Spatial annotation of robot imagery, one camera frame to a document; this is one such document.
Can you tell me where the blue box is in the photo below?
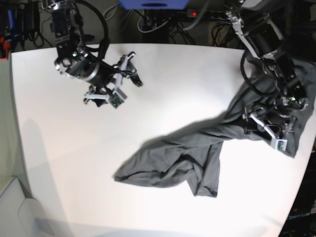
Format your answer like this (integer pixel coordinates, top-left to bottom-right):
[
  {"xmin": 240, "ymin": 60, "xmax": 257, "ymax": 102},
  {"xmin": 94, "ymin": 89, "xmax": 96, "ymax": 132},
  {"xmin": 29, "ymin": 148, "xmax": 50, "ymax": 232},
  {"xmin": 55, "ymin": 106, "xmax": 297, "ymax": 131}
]
[{"xmin": 119, "ymin": 0, "xmax": 189, "ymax": 10}]

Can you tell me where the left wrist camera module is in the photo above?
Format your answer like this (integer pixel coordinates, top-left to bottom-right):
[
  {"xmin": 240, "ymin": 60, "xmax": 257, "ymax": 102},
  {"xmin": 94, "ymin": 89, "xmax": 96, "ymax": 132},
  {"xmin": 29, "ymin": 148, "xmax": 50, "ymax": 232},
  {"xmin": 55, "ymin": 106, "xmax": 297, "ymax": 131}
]
[{"xmin": 270, "ymin": 138, "xmax": 288, "ymax": 152}]

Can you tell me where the black power strip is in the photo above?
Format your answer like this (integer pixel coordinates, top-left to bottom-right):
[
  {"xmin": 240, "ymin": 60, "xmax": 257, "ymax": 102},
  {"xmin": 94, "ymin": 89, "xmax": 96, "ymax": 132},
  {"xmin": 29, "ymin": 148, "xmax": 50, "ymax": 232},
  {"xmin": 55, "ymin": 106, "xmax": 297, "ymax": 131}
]
[{"xmin": 186, "ymin": 9, "xmax": 227, "ymax": 20}]

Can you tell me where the red black object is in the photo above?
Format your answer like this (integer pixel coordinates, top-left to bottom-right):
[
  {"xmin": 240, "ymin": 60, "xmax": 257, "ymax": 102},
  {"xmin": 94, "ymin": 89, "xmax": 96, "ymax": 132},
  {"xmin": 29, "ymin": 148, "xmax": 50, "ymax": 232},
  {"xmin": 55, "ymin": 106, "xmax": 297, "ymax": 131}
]
[{"xmin": 0, "ymin": 36, "xmax": 10, "ymax": 61}]

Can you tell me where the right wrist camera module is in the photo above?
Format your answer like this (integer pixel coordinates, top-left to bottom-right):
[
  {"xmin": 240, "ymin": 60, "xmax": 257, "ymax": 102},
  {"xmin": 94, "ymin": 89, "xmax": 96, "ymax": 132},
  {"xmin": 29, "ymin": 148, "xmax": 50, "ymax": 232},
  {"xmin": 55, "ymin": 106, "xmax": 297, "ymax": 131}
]
[{"xmin": 108, "ymin": 89, "xmax": 127, "ymax": 109}]

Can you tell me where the dark grey t-shirt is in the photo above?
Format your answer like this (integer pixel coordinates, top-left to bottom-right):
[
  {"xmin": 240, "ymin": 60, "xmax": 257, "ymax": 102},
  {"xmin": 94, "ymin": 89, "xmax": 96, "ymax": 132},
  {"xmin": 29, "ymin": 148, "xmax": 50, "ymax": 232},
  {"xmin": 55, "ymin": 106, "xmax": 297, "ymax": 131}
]
[{"xmin": 114, "ymin": 56, "xmax": 316, "ymax": 198}]

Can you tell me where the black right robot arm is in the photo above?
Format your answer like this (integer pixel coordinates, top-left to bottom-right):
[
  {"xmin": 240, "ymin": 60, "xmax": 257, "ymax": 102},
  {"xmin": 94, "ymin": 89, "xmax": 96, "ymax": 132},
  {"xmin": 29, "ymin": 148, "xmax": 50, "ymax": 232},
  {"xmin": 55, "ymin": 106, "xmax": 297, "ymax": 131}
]
[{"xmin": 42, "ymin": 0, "xmax": 143, "ymax": 108}]

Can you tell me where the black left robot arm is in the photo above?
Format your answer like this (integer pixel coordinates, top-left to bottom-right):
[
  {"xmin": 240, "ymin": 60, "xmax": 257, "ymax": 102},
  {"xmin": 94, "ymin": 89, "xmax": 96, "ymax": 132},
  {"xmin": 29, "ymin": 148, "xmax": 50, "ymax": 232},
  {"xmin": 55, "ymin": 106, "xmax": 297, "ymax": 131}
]
[{"xmin": 226, "ymin": 0, "xmax": 309, "ymax": 152}]

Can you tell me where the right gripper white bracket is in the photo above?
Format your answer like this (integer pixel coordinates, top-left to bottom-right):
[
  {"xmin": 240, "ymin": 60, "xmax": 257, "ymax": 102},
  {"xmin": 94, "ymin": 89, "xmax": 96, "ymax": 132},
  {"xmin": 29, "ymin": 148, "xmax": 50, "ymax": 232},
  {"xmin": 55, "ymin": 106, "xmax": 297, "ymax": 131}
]
[{"xmin": 83, "ymin": 51, "xmax": 143, "ymax": 108}]

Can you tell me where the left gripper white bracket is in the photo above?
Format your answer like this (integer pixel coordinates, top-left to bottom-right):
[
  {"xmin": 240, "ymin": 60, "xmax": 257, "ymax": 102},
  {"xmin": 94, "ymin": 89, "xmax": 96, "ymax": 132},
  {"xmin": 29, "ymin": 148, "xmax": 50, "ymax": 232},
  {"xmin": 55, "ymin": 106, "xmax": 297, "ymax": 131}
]
[{"xmin": 243, "ymin": 105, "xmax": 296, "ymax": 151}]

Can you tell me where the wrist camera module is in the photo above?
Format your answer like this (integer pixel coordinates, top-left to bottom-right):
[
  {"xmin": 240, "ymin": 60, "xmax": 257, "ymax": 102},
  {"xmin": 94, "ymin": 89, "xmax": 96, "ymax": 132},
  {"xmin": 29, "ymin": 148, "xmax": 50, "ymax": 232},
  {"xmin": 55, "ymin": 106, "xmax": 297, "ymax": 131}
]
[
  {"xmin": 270, "ymin": 138, "xmax": 288, "ymax": 152},
  {"xmin": 108, "ymin": 89, "xmax": 127, "ymax": 109}
]

